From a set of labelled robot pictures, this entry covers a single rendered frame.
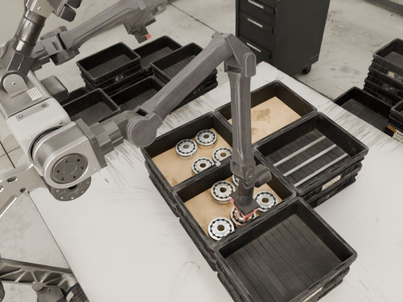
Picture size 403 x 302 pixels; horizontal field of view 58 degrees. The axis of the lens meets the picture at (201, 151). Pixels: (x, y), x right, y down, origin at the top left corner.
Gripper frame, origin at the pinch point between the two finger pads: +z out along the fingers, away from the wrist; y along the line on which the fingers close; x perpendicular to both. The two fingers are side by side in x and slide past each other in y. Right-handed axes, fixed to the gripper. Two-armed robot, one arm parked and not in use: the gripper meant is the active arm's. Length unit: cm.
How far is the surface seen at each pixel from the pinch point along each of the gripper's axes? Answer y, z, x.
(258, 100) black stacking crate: 50, -2, -47
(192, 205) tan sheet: 17.3, 5.3, 12.9
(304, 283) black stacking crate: -33.0, 4.2, -2.8
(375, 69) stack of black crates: 60, 28, -164
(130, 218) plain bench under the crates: 35, 20, 35
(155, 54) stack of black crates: 191, 46, -55
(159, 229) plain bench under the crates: 22.8, 19.2, 27.0
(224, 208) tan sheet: 8.2, 4.6, 2.8
